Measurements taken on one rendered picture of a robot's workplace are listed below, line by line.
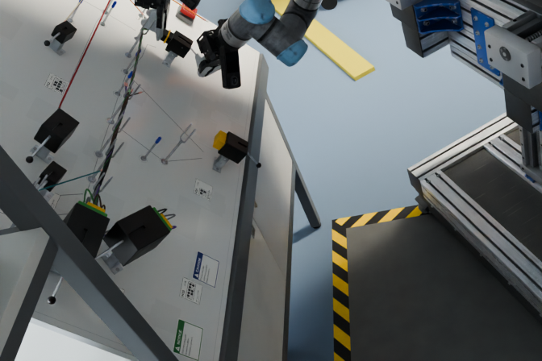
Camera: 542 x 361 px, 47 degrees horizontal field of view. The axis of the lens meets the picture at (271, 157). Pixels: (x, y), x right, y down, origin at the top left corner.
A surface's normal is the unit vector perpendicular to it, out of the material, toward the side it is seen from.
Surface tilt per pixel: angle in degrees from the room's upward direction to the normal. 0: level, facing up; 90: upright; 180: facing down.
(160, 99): 54
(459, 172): 0
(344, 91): 0
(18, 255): 0
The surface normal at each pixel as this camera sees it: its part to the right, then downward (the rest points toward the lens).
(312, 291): -0.32, -0.71
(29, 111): 0.57, -0.57
